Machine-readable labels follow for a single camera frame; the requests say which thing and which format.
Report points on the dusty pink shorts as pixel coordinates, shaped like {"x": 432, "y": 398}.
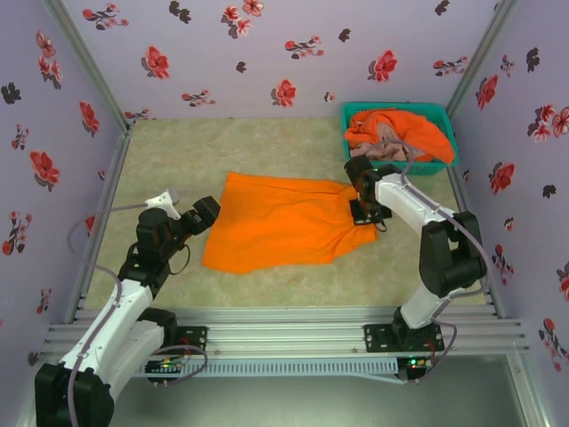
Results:
{"x": 391, "y": 155}

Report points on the light orange shorts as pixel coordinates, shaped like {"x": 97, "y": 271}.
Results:
{"x": 284, "y": 222}

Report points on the red-orange shorts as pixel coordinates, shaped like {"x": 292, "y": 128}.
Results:
{"x": 427, "y": 133}

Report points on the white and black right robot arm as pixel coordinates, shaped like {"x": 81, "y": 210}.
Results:
{"x": 400, "y": 195}

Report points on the teal plastic basket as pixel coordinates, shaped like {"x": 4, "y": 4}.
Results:
{"x": 427, "y": 169}

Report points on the controller circuit board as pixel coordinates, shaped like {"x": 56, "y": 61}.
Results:
{"x": 415, "y": 364}
{"x": 164, "y": 367}

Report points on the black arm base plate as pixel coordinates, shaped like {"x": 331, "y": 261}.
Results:
{"x": 375, "y": 338}
{"x": 195, "y": 338}

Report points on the aluminium side rail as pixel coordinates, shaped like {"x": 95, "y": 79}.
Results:
{"x": 114, "y": 178}
{"x": 458, "y": 191}

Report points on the wide slotted aluminium rail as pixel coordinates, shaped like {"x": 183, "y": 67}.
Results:
{"x": 284, "y": 333}

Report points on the aluminium corner post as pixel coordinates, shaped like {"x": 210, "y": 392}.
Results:
{"x": 91, "y": 66}
{"x": 481, "y": 58}

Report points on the aluminium lower frame bar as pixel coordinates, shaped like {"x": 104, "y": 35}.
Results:
{"x": 529, "y": 391}
{"x": 26, "y": 413}

